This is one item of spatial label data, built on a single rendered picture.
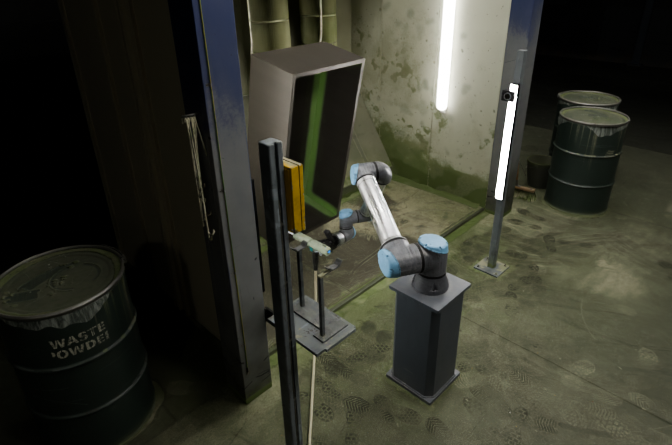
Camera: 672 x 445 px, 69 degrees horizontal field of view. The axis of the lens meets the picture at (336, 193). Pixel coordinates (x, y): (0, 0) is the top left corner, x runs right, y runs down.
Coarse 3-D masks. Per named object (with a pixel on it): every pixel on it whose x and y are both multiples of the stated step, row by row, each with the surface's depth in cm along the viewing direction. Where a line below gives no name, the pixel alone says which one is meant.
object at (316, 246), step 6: (294, 234) 318; (300, 234) 317; (300, 240) 316; (306, 240) 312; (312, 240) 311; (312, 246) 309; (318, 246) 305; (324, 246) 304; (312, 252) 313; (318, 252) 313; (324, 252) 303; (330, 252) 305; (312, 258) 315; (318, 258) 315
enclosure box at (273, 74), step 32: (256, 64) 274; (288, 64) 268; (320, 64) 276; (352, 64) 289; (256, 96) 283; (288, 96) 264; (320, 96) 333; (352, 96) 313; (256, 128) 294; (288, 128) 274; (320, 128) 343; (352, 128) 321; (256, 160) 305; (320, 160) 354; (256, 192) 317; (320, 192) 366; (320, 224) 348
